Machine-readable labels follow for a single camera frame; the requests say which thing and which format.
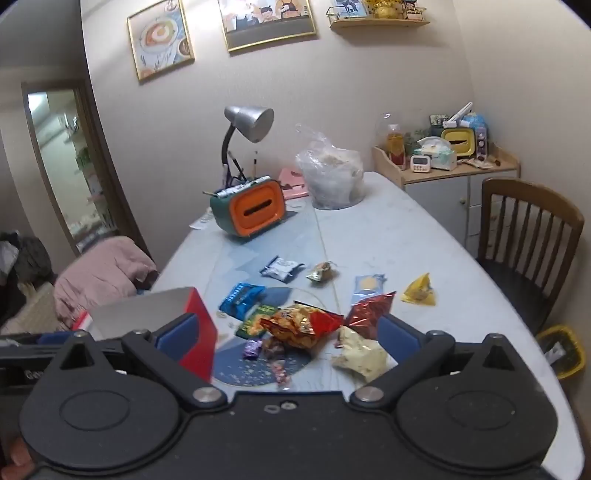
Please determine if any yellow toy figure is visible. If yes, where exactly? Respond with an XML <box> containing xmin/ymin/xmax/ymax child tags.
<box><xmin>365</xmin><ymin>0</ymin><xmax>402</xmax><ymax>18</ymax></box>

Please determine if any pink notebook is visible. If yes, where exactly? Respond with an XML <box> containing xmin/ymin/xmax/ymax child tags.
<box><xmin>278</xmin><ymin>168</ymin><xmax>309</xmax><ymax>200</ymax></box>

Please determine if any dark clothes pile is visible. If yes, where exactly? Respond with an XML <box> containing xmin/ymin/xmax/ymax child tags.
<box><xmin>0</xmin><ymin>231</ymin><xmax>52</xmax><ymax>296</ymax></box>

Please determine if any white cabinet with wooden top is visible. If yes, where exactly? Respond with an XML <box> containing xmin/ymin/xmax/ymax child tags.
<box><xmin>372</xmin><ymin>141</ymin><xmax>522</xmax><ymax>252</ymax></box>

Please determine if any green and orange tissue box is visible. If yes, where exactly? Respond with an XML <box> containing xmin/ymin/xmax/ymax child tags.
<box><xmin>210</xmin><ymin>175</ymin><xmax>287</xmax><ymax>240</ymax></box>

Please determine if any clear plastic bottle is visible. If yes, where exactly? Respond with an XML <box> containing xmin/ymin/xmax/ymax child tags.
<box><xmin>376</xmin><ymin>113</ymin><xmax>407</xmax><ymax>167</ymax></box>

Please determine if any beige snack packet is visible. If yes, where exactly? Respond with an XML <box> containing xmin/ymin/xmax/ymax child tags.
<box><xmin>331</xmin><ymin>325</ymin><xmax>389</xmax><ymax>383</ymax></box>

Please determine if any yellow waste basket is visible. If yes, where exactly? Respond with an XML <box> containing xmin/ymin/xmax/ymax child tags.
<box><xmin>536</xmin><ymin>324</ymin><xmax>586</xmax><ymax>380</ymax></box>

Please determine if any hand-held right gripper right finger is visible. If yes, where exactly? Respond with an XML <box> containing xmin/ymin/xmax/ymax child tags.
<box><xmin>349</xmin><ymin>316</ymin><xmax>532</xmax><ymax>409</ymax></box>

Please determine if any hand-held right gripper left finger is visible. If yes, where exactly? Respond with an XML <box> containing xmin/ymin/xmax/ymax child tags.
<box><xmin>52</xmin><ymin>313</ymin><xmax>228</xmax><ymax>413</ymax></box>

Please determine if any pink puffer jacket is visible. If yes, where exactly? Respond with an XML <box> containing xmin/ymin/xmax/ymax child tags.
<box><xmin>54</xmin><ymin>235</ymin><xmax>160</xmax><ymax>328</ymax></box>

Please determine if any small gold snack packet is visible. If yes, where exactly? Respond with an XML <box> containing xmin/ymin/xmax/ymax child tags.
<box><xmin>306</xmin><ymin>261</ymin><xmax>337</xmax><ymax>283</ymax></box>

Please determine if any white shelving unit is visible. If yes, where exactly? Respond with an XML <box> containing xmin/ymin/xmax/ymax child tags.
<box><xmin>60</xmin><ymin>111</ymin><xmax>116</xmax><ymax>245</ymax></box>

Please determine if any framed soup bowl picture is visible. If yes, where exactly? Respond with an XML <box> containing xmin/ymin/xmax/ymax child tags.
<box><xmin>127</xmin><ymin>0</ymin><xmax>195</xmax><ymax>83</ymax></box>

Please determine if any dark wooden door frame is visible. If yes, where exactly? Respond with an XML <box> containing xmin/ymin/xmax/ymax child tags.
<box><xmin>21</xmin><ymin>82</ymin><xmax>137</xmax><ymax>257</ymax></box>

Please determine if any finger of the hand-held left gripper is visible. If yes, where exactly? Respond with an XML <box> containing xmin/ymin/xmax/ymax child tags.
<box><xmin>37</xmin><ymin>332</ymin><xmax>75</xmax><ymax>347</ymax></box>

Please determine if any light blue cookie packet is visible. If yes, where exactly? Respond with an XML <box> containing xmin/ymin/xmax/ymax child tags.
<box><xmin>353</xmin><ymin>274</ymin><xmax>387</xmax><ymax>303</ymax></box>

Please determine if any wooden wall shelf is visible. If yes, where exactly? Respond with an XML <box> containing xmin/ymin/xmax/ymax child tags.
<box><xmin>329</xmin><ymin>0</ymin><xmax>431</xmax><ymax>29</ymax></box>

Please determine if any white printed tube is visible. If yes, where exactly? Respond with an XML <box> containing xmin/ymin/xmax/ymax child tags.
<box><xmin>216</xmin><ymin>178</ymin><xmax>269</xmax><ymax>198</ymax></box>

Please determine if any cream yellow furniture cover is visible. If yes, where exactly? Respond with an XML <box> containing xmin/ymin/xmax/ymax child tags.
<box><xmin>0</xmin><ymin>281</ymin><xmax>61</xmax><ymax>334</ymax></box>

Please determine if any clear plastic bag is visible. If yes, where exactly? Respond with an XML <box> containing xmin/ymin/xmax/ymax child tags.
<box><xmin>294</xmin><ymin>124</ymin><xmax>365</xmax><ymax>210</ymax></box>

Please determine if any yellow triangular snack packet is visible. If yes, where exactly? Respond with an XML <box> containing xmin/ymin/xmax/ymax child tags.
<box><xmin>401</xmin><ymin>272</ymin><xmax>437</xmax><ymax>306</ymax></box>

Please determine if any green snack packet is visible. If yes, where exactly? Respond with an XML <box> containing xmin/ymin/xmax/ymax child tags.
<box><xmin>235</xmin><ymin>305</ymin><xmax>278</xmax><ymax>340</ymax></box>

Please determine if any person's left hand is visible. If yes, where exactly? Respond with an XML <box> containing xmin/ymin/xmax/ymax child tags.
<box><xmin>0</xmin><ymin>436</ymin><xmax>35</xmax><ymax>469</ymax></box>

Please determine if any red foil snack bag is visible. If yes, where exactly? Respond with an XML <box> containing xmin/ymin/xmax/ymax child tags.
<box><xmin>345</xmin><ymin>292</ymin><xmax>397</xmax><ymax>340</ymax></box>

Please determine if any soft tissue pack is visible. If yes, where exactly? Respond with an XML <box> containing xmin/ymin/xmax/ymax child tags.
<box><xmin>413</xmin><ymin>137</ymin><xmax>458</xmax><ymax>171</ymax></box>

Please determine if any red and white cardboard box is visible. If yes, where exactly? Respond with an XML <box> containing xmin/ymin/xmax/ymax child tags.
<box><xmin>71</xmin><ymin>286</ymin><xmax>219</xmax><ymax>384</ymax></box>

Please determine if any framed cartoon figures picture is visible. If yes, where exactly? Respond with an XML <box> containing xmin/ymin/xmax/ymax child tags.
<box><xmin>217</xmin><ymin>0</ymin><xmax>318</xmax><ymax>52</ymax></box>

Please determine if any bright blue snack packet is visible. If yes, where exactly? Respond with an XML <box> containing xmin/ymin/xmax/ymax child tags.
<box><xmin>218</xmin><ymin>282</ymin><xmax>266</xmax><ymax>319</ymax></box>

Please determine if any silver gooseneck desk lamp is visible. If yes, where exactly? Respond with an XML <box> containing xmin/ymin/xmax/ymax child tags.
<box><xmin>221</xmin><ymin>105</ymin><xmax>274</xmax><ymax>178</ymax></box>

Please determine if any long white tube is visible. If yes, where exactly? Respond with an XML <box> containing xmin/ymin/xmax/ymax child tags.
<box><xmin>443</xmin><ymin>102</ymin><xmax>474</xmax><ymax>128</ymax></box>

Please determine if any yellow tissue box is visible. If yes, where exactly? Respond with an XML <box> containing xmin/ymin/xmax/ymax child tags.
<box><xmin>441</xmin><ymin>127</ymin><xmax>476</xmax><ymax>160</ymax></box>

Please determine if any dark blue white snack packet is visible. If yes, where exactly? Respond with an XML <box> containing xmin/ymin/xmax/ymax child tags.
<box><xmin>259</xmin><ymin>256</ymin><xmax>305</xmax><ymax>283</ymax></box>

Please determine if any brown wooden chair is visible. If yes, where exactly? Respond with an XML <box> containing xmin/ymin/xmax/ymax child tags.
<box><xmin>475</xmin><ymin>178</ymin><xmax>585</xmax><ymax>335</ymax></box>

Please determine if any orange red chip bag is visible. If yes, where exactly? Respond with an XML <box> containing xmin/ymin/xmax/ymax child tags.
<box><xmin>260</xmin><ymin>302</ymin><xmax>345</xmax><ymax>354</ymax></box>

